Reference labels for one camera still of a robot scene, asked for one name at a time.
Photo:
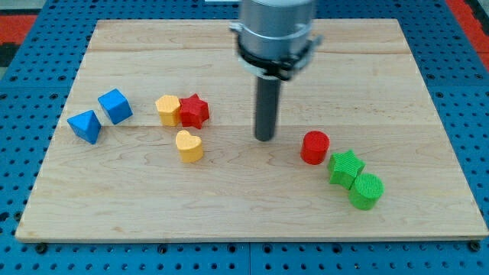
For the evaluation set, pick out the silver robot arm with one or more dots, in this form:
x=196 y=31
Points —
x=274 y=37

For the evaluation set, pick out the red star block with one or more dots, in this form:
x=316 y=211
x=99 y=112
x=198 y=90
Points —
x=193 y=111

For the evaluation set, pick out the green star block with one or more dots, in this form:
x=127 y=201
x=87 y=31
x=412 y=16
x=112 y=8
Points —
x=344 y=168

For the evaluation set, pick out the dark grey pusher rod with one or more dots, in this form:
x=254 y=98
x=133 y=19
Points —
x=266 y=108

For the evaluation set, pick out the yellow heart block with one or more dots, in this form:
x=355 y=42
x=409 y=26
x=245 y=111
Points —
x=189 y=146

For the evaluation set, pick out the red cylinder block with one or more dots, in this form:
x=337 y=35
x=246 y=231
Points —
x=314 y=147

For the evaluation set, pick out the yellow pentagon block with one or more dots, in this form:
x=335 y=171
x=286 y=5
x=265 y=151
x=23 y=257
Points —
x=168 y=108

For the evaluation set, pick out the light wooden board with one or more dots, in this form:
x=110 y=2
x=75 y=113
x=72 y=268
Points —
x=363 y=89

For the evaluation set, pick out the blue cube block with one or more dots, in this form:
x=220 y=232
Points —
x=115 y=106

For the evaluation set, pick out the green cylinder block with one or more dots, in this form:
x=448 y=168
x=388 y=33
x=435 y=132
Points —
x=366 y=191

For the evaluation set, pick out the blue triangular prism block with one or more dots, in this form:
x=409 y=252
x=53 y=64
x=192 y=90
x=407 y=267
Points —
x=86 y=126

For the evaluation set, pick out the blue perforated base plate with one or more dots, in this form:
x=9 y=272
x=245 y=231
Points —
x=38 y=80

